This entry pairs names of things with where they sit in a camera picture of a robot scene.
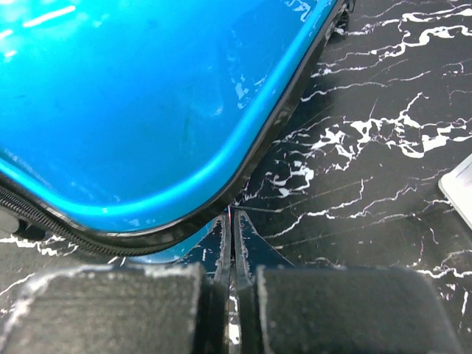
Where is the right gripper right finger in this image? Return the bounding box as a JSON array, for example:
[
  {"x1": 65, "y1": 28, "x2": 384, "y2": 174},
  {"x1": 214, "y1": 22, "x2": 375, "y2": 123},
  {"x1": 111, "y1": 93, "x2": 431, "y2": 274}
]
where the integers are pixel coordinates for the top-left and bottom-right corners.
[{"x1": 233, "y1": 210, "x2": 462, "y2": 353}]

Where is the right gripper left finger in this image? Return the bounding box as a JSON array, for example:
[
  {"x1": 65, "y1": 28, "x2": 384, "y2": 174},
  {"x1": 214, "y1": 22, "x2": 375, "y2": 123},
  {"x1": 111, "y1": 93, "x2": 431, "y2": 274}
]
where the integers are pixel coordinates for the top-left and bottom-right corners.
[{"x1": 1, "y1": 215, "x2": 231, "y2": 353}]

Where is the blue fish-print suitcase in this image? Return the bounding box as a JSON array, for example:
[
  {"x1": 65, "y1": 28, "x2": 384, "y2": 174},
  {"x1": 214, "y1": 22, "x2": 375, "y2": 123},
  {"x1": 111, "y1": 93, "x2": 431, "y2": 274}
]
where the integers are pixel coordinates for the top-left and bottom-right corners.
[{"x1": 1, "y1": 1, "x2": 355, "y2": 257}]

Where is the white plastic drawer unit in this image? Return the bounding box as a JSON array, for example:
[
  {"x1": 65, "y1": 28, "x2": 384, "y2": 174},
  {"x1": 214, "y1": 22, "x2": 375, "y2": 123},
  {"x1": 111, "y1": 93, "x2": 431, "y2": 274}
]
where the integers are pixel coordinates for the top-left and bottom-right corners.
[{"x1": 438, "y1": 155, "x2": 471, "y2": 227}]

